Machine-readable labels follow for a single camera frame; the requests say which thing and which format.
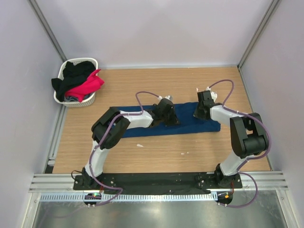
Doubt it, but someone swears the blue t shirt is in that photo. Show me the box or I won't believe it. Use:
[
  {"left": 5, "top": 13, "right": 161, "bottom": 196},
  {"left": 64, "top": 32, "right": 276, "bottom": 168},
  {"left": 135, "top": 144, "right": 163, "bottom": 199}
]
[{"left": 123, "top": 102, "right": 221, "bottom": 138}]

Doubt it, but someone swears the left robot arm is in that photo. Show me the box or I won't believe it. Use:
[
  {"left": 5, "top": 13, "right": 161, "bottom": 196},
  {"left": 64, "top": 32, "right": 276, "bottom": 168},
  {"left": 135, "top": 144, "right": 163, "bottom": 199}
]
[{"left": 78, "top": 95, "right": 180, "bottom": 189}]

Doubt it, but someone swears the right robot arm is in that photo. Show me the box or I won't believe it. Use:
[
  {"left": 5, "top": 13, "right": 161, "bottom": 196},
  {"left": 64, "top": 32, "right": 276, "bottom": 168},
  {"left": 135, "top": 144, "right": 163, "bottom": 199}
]
[{"left": 194, "top": 90, "right": 269, "bottom": 188}]

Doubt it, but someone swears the white laundry basket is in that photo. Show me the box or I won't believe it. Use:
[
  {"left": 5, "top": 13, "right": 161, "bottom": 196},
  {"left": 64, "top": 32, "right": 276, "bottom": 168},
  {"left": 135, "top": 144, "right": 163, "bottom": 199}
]
[{"left": 51, "top": 57, "right": 98, "bottom": 107}]

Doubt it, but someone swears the pink t shirt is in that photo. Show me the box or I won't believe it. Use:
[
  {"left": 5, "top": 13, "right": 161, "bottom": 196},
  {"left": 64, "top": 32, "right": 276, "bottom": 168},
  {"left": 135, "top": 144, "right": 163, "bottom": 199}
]
[{"left": 65, "top": 69, "right": 105, "bottom": 97}]

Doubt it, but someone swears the grey t shirt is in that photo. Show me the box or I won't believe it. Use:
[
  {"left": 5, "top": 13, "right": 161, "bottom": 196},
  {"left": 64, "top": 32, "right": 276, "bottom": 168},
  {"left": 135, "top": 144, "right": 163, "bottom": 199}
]
[{"left": 64, "top": 94, "right": 91, "bottom": 102}]

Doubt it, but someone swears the black t shirt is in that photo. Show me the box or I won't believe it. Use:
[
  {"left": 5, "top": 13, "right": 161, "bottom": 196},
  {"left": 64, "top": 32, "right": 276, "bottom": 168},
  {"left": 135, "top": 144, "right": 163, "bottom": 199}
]
[{"left": 51, "top": 61, "right": 96, "bottom": 102}]

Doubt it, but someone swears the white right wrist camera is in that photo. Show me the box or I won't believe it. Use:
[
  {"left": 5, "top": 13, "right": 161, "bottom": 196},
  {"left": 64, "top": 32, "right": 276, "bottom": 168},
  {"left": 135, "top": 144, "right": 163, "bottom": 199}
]
[{"left": 206, "top": 87, "right": 218, "bottom": 102}]

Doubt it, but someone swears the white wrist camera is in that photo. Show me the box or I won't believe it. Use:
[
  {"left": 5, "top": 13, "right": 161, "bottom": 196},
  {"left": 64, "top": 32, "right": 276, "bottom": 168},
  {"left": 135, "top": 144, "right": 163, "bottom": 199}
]
[
  {"left": 206, "top": 87, "right": 218, "bottom": 102},
  {"left": 157, "top": 95, "right": 173, "bottom": 102}
]

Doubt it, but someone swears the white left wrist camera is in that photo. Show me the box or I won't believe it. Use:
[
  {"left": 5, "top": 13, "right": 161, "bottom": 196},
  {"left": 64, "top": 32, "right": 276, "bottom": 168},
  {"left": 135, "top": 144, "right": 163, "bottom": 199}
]
[{"left": 157, "top": 95, "right": 173, "bottom": 102}]

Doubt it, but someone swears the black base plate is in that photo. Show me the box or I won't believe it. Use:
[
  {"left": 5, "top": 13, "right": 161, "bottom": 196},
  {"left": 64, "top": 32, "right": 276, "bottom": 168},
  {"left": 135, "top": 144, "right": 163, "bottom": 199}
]
[{"left": 73, "top": 172, "right": 243, "bottom": 195}]

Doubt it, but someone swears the aluminium frame rail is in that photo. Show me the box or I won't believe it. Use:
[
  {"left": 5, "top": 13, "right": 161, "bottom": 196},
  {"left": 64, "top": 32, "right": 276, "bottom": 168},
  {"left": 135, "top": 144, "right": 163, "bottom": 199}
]
[{"left": 29, "top": 171, "right": 288, "bottom": 195}]

